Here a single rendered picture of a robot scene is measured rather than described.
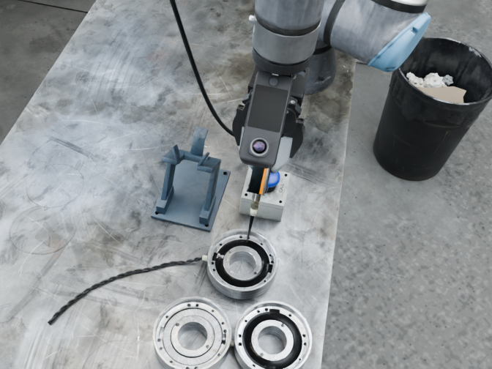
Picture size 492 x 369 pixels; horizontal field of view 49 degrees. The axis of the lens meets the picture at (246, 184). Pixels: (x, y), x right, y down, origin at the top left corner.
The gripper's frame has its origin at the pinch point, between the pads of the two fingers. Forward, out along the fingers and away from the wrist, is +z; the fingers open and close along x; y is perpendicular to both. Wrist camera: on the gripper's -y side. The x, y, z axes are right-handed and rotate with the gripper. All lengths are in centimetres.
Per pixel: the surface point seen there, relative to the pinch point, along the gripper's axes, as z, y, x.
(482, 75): 55, 108, -57
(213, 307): 10.2, -18.3, 1.9
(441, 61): 59, 116, -45
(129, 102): 13.2, 19.2, 29.3
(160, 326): 10.4, -22.9, 8.0
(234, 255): 11.0, -8.9, 1.2
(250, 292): 9.8, -14.9, -2.6
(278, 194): 8.7, 2.6, -2.9
